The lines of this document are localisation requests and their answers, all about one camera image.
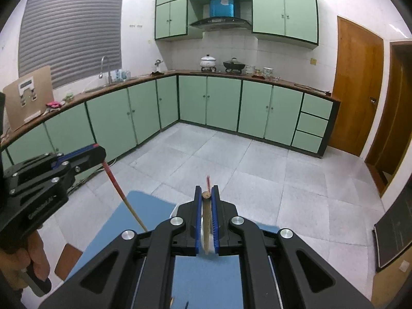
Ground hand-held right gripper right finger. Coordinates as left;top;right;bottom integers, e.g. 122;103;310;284
211;185;376;309

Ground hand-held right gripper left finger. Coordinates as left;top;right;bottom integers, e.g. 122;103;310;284
38;185;203;309

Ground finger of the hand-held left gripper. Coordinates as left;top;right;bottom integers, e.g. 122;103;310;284
9;154;107;199
3;144;107;181

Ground beige wooden chopstick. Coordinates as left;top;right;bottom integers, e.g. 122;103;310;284
202;191;212;255

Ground red patterned chopstick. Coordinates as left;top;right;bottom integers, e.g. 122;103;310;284
103;159;149;232
206;175;216;235

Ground person's left hand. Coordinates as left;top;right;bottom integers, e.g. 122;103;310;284
0;232;51;289

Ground blue tablecloth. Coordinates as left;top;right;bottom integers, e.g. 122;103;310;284
69;190;280;309

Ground brown wooden stool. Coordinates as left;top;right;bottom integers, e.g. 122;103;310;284
54;243;83;280

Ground beige water dispenser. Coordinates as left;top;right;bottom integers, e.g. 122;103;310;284
3;65;55;131

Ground chrome kitchen faucet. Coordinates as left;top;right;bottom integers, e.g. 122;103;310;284
99;56;113;84

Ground grey window blind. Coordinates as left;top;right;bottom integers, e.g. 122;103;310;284
18;0;125;89

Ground green base cabinets with counter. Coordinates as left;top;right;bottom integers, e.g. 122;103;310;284
0;69;341;181

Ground white cooking pot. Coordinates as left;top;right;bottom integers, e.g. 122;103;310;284
200;55;217;72

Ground bowls and jars on counter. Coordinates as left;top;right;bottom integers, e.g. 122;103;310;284
245;64;276;80

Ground black wok with lid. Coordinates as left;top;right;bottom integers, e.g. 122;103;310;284
223;57;247;73

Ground black glass cabinet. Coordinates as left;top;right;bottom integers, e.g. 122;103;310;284
373;183;412;272

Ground brown wooden door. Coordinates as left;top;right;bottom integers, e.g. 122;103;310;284
328;16;385;158

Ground range hood with blue film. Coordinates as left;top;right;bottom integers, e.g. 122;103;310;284
189;0;252;32

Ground brown wooden doorway frame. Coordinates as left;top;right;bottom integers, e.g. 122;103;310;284
365;40;412;198

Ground green wall cabinets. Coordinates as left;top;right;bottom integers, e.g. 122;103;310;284
154;0;319;51

